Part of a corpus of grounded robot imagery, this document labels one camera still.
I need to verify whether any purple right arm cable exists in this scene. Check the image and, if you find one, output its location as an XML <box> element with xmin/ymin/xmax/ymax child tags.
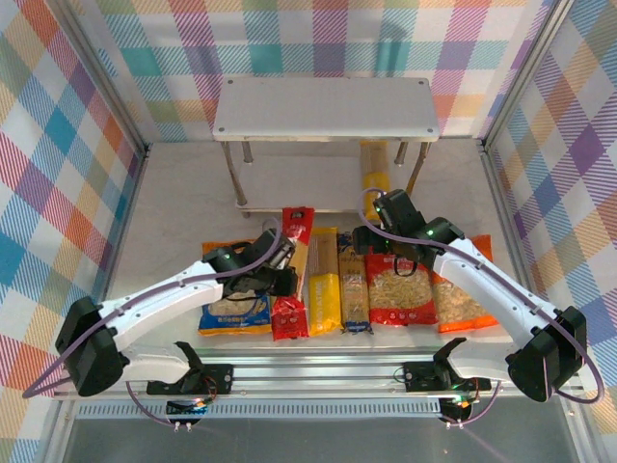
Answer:
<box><xmin>361</xmin><ymin>186</ymin><xmax>607</xmax><ymax>428</ymax></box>

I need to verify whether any small circuit board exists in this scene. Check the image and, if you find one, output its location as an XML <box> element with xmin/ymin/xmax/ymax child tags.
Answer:
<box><xmin>441</xmin><ymin>395</ymin><xmax>476</xmax><ymax>421</ymax></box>
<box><xmin>166</xmin><ymin>397</ymin><xmax>211</xmax><ymax>419</ymax></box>

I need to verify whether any red short pasta bag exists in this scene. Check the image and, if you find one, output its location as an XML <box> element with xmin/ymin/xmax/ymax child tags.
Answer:
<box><xmin>364</xmin><ymin>250</ymin><xmax>440</xmax><ymax>327</ymax></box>

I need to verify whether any white two-tier metal shelf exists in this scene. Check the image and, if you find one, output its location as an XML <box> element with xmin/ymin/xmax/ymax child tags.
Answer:
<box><xmin>211</xmin><ymin>75</ymin><xmax>441</xmax><ymax>220</ymax></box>

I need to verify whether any brown blue spaghetti bag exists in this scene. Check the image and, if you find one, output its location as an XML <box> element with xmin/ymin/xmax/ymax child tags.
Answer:
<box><xmin>335</xmin><ymin>231</ymin><xmax>371</xmax><ymax>333</ymax></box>

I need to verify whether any blue orange pasta bag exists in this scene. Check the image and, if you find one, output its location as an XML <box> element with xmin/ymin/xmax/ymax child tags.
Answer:
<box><xmin>197</xmin><ymin>239</ymin><xmax>274</xmax><ymax>338</ymax></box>

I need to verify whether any white slotted cable duct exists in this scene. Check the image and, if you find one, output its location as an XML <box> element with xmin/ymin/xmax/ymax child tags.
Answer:
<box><xmin>75</xmin><ymin>402</ymin><xmax>447</xmax><ymax>426</ymax></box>

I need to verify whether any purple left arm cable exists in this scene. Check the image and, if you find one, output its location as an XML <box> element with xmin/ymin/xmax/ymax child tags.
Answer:
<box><xmin>21</xmin><ymin>216</ymin><xmax>285</xmax><ymax>426</ymax></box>

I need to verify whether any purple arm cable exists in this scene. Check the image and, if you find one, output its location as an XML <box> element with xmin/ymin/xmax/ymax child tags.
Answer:
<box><xmin>361</xmin><ymin>186</ymin><xmax>607</xmax><ymax>428</ymax></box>
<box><xmin>21</xmin><ymin>216</ymin><xmax>285</xmax><ymax>426</ymax></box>

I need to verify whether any orange short pasta bag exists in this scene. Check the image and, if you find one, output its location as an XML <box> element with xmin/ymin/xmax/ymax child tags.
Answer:
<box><xmin>430</xmin><ymin>234</ymin><xmax>500</xmax><ymax>335</ymax></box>

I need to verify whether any red spaghetti bag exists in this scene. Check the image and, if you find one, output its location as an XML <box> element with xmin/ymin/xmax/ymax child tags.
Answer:
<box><xmin>270</xmin><ymin>205</ymin><xmax>317</xmax><ymax>342</ymax></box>

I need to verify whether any yellow spaghetti bag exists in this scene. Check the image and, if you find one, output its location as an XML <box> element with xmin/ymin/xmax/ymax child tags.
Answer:
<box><xmin>307</xmin><ymin>226</ymin><xmax>344</xmax><ymax>338</ymax></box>
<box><xmin>359</xmin><ymin>139</ymin><xmax>392</xmax><ymax>218</ymax></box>

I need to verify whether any aluminium floor rail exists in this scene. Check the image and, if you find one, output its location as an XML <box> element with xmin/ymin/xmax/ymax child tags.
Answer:
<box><xmin>94</xmin><ymin>144</ymin><xmax>153</xmax><ymax>310</ymax></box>
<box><xmin>479</xmin><ymin>142</ymin><xmax>549</xmax><ymax>310</ymax></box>

